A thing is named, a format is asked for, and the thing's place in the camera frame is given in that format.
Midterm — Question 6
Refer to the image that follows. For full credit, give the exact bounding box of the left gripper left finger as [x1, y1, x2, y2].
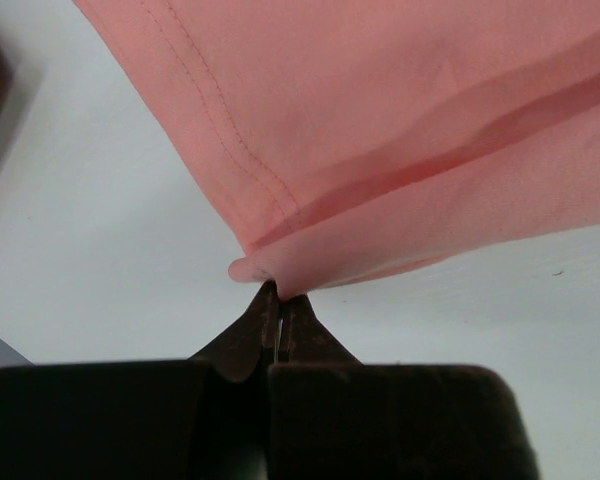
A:
[0, 282, 280, 479]

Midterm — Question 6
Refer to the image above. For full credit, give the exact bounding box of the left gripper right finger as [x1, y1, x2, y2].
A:
[267, 296, 540, 479]

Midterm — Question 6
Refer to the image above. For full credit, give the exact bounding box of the pink t-shirt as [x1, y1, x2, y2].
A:
[79, 1, 600, 297]

